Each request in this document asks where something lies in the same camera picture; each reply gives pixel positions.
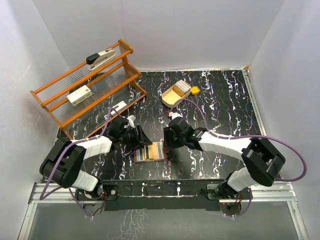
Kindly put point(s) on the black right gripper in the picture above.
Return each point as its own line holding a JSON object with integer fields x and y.
{"x": 168, "y": 142}

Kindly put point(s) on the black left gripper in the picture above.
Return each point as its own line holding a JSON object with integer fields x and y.
{"x": 140, "y": 140}

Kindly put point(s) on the gold card black stripe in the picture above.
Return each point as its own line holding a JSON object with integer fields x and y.
{"x": 149, "y": 153}

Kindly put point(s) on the brown leather card holder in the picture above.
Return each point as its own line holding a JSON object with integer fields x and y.
{"x": 161, "y": 156}

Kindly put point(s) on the beige oval tray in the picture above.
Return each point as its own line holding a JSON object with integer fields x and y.
{"x": 169, "y": 97}

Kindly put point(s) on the stack of credit cards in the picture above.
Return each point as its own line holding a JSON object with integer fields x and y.
{"x": 181, "y": 88}

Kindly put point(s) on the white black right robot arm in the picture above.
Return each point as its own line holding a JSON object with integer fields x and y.
{"x": 262, "y": 160}

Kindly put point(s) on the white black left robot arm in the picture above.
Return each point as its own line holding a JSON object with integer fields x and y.
{"x": 64, "y": 161}

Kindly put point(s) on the small white stapler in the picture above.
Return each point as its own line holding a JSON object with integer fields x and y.
{"x": 117, "y": 108}

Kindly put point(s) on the yellow tape measure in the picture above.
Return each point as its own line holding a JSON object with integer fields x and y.
{"x": 194, "y": 90}

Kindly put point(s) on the orange wooden shelf rack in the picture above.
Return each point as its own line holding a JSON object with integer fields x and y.
{"x": 110, "y": 83}

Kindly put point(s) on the white red staples box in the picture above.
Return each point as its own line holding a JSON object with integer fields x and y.
{"x": 79, "y": 95}

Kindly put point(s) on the black white stapler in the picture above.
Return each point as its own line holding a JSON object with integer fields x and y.
{"x": 97, "y": 59}

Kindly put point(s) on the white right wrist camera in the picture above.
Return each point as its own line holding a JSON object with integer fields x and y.
{"x": 174, "y": 115}

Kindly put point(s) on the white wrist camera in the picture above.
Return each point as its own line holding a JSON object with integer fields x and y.
{"x": 131, "y": 120}
{"x": 174, "y": 115}

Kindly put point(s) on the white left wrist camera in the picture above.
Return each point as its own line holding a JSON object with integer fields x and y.
{"x": 131, "y": 120}

